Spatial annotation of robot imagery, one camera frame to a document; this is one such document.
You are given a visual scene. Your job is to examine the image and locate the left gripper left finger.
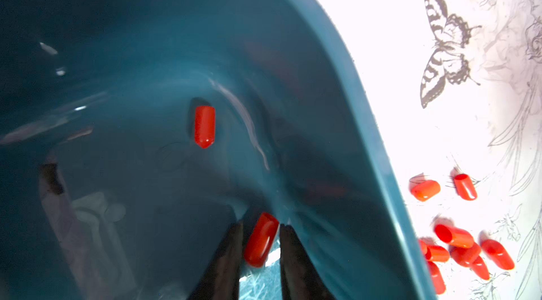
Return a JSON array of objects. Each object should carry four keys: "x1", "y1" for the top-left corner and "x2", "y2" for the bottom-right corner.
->
[{"x1": 188, "y1": 221, "x2": 244, "y2": 300}]

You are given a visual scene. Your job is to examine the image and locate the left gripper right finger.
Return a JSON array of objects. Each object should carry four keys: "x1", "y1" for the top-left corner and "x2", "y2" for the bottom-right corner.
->
[{"x1": 279, "y1": 224, "x2": 335, "y2": 300}]

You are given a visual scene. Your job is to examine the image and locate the red sleeve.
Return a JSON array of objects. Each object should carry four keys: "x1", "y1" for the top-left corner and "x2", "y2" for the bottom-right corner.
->
[
  {"x1": 434, "y1": 224, "x2": 475, "y2": 249},
  {"x1": 194, "y1": 106, "x2": 216, "y2": 149},
  {"x1": 427, "y1": 261, "x2": 446, "y2": 295},
  {"x1": 424, "y1": 245, "x2": 450, "y2": 263},
  {"x1": 244, "y1": 212, "x2": 279, "y2": 268},
  {"x1": 419, "y1": 239, "x2": 428, "y2": 256},
  {"x1": 450, "y1": 244, "x2": 481, "y2": 268},
  {"x1": 410, "y1": 180, "x2": 441, "y2": 202},
  {"x1": 481, "y1": 239, "x2": 515, "y2": 270},
  {"x1": 470, "y1": 256, "x2": 490, "y2": 280},
  {"x1": 453, "y1": 174, "x2": 478, "y2": 201}
]

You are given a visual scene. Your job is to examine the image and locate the teal plastic storage box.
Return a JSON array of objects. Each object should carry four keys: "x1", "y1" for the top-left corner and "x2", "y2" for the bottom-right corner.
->
[{"x1": 1, "y1": 0, "x2": 436, "y2": 299}]

